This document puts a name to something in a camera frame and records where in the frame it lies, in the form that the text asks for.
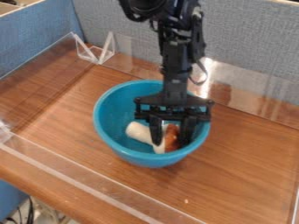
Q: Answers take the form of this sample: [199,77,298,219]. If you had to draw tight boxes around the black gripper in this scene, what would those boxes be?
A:
[135,66,214,146]

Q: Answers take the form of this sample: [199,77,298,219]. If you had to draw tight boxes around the toy mushroom brown cap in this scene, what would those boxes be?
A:
[126,122,182,154]

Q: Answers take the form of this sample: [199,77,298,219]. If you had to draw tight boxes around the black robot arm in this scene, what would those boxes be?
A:
[118,0,214,145]

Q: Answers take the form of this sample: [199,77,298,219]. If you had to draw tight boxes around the blue plastic bowl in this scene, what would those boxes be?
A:
[93,80,211,168]

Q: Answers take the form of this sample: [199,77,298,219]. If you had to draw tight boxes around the blue fabric partition panel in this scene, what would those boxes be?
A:
[0,0,85,78]

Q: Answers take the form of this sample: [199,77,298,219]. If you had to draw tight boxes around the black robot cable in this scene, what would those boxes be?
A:
[189,59,210,87]

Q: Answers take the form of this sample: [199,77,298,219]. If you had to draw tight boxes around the clear acrylic barrier wall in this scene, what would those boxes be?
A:
[0,34,299,224]

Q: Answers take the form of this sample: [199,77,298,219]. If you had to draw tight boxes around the clear acrylic corner bracket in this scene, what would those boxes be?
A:
[73,31,117,65]

